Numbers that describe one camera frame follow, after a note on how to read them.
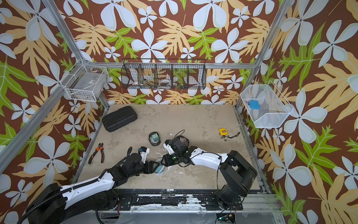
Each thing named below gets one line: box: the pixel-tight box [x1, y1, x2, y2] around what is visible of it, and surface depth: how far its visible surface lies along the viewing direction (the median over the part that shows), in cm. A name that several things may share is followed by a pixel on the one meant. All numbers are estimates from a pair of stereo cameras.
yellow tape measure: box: [218, 127, 228, 136], surface depth 103 cm
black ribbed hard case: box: [101, 105, 138, 133], surface depth 107 cm
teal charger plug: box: [155, 165, 164, 174], surface depth 83 cm
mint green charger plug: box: [151, 133, 159, 142], surface depth 100 cm
